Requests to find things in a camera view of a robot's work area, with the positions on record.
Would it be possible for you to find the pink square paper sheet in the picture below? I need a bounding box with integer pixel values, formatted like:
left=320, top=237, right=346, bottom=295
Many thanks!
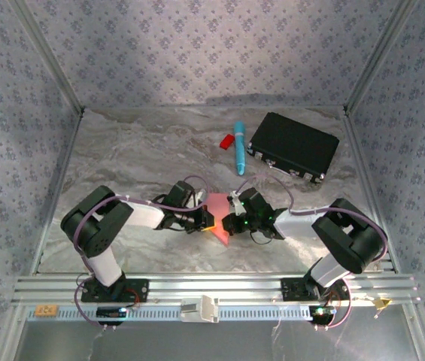
left=204, top=191, right=235, bottom=248

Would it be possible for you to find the light blue pen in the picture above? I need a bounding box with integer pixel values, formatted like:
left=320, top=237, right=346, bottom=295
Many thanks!
left=233, top=120, right=247, bottom=177

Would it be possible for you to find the black case with chrome latches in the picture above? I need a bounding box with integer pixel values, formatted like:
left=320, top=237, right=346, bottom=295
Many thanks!
left=246, top=111, right=341, bottom=185

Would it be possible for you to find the right black electronics module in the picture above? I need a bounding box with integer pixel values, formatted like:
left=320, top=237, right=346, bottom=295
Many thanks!
left=308, top=305, right=338, bottom=325

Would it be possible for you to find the black electronics module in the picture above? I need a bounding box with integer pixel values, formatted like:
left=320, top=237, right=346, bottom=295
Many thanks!
left=96, top=306, right=129, bottom=319
left=308, top=305, right=338, bottom=325

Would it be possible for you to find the left black electronics module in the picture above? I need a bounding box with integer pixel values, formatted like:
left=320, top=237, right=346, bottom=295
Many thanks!
left=96, top=306, right=129, bottom=319

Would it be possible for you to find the aluminium front mounting rail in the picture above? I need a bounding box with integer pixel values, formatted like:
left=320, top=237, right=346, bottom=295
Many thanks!
left=11, top=273, right=422, bottom=306

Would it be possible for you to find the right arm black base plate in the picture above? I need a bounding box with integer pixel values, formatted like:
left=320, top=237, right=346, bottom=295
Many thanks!
left=280, top=277, right=350, bottom=302

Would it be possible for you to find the white plastic bracket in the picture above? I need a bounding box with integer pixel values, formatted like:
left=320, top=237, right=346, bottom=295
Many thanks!
left=180, top=294, right=220, bottom=324

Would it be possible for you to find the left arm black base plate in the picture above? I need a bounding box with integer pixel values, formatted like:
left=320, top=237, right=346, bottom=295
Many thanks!
left=80, top=278, right=150, bottom=303

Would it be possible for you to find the white slotted cable duct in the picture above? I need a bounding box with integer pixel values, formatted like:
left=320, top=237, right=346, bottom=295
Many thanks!
left=26, top=304, right=311, bottom=323

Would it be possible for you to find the aluminium table side rail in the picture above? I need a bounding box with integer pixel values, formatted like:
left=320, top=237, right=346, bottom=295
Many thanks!
left=29, top=111, right=85, bottom=275
left=342, top=111, right=399, bottom=274

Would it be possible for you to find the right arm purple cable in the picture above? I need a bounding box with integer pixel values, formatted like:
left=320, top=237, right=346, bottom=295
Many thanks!
left=230, top=174, right=389, bottom=331

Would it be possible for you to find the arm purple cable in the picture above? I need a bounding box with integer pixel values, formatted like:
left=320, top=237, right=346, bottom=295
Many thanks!
left=71, top=174, right=213, bottom=329
left=230, top=174, right=389, bottom=331

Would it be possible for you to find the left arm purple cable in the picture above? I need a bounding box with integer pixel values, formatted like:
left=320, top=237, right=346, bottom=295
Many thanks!
left=71, top=174, right=213, bottom=329

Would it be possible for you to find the aluminium corner post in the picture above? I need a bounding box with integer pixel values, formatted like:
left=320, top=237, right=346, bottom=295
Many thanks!
left=11, top=0, right=86, bottom=116
left=343, top=0, right=423, bottom=116

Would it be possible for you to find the aluminium frame leg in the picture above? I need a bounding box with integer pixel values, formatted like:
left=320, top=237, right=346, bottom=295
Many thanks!
left=402, top=302, right=425, bottom=361
left=0, top=304, right=29, bottom=361

